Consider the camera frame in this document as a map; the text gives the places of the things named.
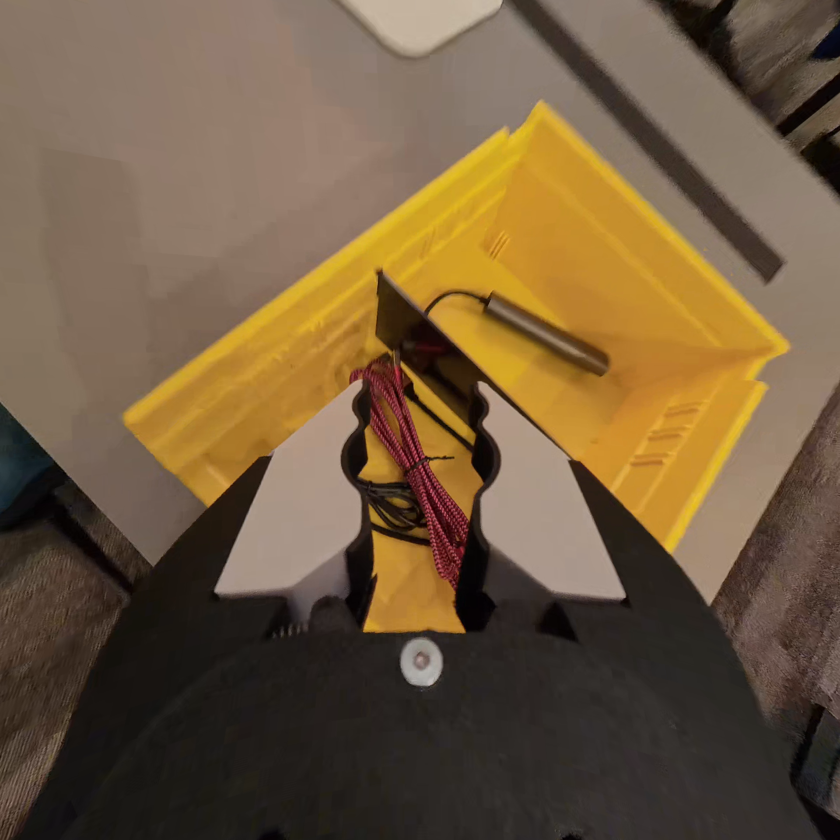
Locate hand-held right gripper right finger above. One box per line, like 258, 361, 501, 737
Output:
453, 382, 628, 631

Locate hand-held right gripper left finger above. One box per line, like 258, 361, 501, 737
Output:
213, 381, 376, 626

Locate thin black wire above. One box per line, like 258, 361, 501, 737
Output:
352, 447, 454, 547

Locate red braided usb cable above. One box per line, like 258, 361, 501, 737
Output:
348, 352, 471, 589

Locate grey usb hub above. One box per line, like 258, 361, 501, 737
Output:
482, 292, 613, 379

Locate yellow plastic bin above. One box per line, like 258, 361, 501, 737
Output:
125, 103, 791, 634

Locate black bin divider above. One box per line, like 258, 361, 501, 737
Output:
374, 269, 496, 424

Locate person's legs in jeans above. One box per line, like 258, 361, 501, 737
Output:
0, 405, 63, 529

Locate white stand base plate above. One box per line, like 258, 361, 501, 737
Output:
338, 0, 505, 59

